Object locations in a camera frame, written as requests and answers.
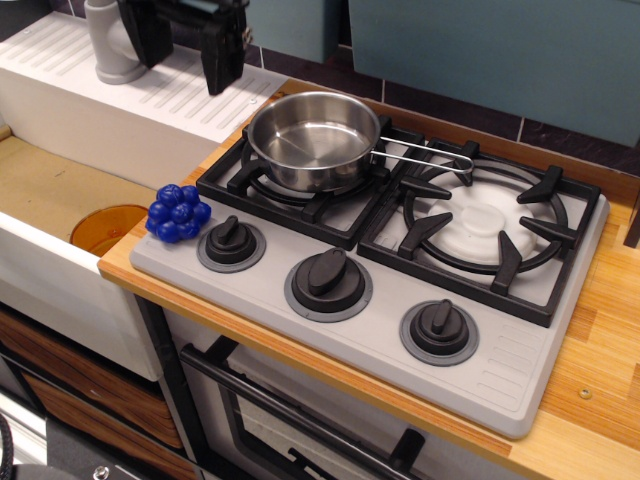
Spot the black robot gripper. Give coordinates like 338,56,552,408
119,1,249,96

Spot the stainless steel pot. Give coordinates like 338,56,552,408
247,91,475,193

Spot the blue toy blueberry cluster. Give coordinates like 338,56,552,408
145,184,212,244

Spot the black left stove knob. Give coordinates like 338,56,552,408
197,215,267,274

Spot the black stove knob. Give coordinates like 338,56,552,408
284,248,373,323
197,215,267,274
399,299,480,367

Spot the black middle stove knob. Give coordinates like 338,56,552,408
284,248,373,323

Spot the grey toy stove top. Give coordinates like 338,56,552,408
130,191,579,438

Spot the black right stove knob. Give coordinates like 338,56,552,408
399,299,480,367

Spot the grey toy faucet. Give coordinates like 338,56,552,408
84,0,147,85

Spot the white toy sink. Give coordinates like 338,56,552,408
1,12,285,381

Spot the black left burner grate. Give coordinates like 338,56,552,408
196,114,425,250

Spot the black burner grate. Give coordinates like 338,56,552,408
196,114,425,250
358,139,609,327

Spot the wooden drawer front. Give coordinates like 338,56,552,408
1,304,197,479

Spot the black right burner grate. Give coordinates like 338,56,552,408
358,139,609,327

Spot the toy oven door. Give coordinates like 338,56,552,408
164,309,531,480

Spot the black oven door handle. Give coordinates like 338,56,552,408
180,337,424,479

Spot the black braided cable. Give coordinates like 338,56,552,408
0,414,15,480

